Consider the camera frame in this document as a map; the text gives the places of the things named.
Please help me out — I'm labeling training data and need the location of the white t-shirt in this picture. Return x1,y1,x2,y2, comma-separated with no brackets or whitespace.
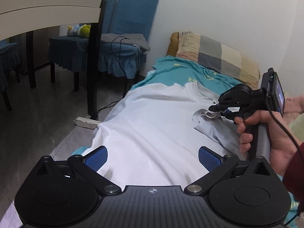
86,81,249,188

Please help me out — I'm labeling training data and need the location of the blue covered chair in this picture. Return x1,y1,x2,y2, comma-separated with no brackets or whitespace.
98,0,160,93
47,0,120,93
0,40,21,112

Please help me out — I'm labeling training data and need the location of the grey cloth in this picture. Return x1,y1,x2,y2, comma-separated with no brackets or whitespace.
101,33,151,53

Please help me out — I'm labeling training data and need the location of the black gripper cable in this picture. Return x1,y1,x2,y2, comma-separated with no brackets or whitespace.
266,96,301,149

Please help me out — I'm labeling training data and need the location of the person's right forearm red sleeve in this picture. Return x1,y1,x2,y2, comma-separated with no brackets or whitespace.
282,142,304,220

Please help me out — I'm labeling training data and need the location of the black power cable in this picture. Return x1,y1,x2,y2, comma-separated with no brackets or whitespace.
94,36,131,120

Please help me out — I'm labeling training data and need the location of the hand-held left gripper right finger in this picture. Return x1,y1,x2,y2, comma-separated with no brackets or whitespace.
184,146,279,193

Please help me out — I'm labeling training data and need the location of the blue white plush toy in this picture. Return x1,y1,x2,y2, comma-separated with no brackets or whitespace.
66,25,82,37

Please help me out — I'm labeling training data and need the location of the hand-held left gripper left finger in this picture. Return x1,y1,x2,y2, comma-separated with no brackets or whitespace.
30,146,122,194

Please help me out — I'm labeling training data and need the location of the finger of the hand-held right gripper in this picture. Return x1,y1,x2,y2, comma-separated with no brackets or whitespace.
221,110,242,121
208,103,230,112

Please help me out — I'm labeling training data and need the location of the pale green blanket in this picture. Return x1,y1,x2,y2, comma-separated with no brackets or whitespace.
288,118,304,144

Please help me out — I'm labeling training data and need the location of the light blue bed sheet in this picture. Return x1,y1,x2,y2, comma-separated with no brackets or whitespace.
72,146,92,158

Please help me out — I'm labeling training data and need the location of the white table with black legs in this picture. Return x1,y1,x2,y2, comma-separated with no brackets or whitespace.
0,0,112,121

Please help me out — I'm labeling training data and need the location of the teal t-shirt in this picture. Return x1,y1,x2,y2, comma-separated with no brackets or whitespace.
129,55,242,91

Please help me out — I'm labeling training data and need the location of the plaid pillow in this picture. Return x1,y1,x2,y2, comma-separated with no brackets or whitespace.
176,31,261,89

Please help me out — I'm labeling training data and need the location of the person's right hand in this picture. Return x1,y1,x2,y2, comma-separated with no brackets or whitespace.
234,110,301,177

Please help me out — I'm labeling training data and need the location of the white power strip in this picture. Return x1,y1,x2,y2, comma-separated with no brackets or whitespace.
73,116,99,131

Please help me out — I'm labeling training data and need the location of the yellow green plush toy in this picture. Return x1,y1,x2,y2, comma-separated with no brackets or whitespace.
79,24,92,39

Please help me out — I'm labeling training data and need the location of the brown pillow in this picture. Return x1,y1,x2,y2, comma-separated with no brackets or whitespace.
166,31,182,58

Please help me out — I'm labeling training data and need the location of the pink fluffy blanket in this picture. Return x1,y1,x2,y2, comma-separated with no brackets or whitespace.
283,96,304,124

